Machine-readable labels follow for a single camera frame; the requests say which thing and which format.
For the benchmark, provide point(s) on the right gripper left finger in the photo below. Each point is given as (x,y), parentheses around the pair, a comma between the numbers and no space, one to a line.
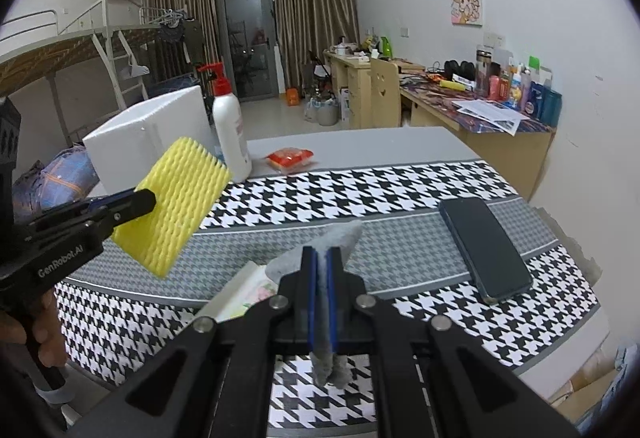
(298,325)

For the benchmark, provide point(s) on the white printed paper sheet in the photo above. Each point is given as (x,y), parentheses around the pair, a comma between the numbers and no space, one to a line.
(503,118)

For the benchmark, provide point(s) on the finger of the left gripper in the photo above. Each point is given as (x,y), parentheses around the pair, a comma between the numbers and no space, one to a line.
(125,206)

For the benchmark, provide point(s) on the brown left curtain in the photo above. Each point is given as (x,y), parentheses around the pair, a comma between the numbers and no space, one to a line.
(188,31)

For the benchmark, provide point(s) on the black smartphone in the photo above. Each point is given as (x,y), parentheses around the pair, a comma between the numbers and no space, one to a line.
(497,269)

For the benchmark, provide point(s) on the dark blue box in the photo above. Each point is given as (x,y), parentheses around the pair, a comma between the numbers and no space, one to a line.
(544,105)

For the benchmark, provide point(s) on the near cluttered wooden desk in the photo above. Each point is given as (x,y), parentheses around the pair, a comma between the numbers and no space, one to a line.
(519,158)

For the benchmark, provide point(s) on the white red pump bottle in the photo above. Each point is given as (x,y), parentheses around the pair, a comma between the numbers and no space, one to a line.
(227,116)

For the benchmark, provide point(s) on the anime girl wall poster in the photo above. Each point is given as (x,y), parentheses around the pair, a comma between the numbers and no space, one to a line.
(466,12)

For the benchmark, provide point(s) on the grey bucket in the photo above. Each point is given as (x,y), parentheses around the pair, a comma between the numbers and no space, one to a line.
(327,112)

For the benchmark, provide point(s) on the yellow foam net sleeve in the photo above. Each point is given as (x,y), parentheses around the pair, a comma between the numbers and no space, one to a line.
(186,182)

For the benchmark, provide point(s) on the green pink tissue packet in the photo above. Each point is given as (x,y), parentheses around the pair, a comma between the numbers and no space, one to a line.
(249,286)

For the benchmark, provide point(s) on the person's left hand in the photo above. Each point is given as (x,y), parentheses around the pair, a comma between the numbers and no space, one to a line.
(46,329)

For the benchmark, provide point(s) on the white styrofoam box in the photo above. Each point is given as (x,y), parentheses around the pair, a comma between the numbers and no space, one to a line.
(126,147)

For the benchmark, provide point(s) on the glass balcony door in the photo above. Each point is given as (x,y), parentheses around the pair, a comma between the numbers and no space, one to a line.
(247,40)

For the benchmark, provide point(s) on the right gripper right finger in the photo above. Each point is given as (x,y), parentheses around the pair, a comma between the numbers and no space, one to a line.
(347,326)

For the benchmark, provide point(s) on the wooden smiley face chair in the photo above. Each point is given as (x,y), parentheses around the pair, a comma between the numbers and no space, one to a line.
(385,95)

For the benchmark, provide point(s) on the far wooden desk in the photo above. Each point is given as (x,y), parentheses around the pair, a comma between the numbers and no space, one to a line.
(351,81)

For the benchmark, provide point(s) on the blue plaid duvet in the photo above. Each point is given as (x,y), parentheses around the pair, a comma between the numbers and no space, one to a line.
(69,177)

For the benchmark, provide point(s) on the red orange snack packet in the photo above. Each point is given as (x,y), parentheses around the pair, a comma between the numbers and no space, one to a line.
(289,160)

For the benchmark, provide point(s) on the white metal bunk bed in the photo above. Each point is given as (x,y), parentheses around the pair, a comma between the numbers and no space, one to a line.
(113,31)

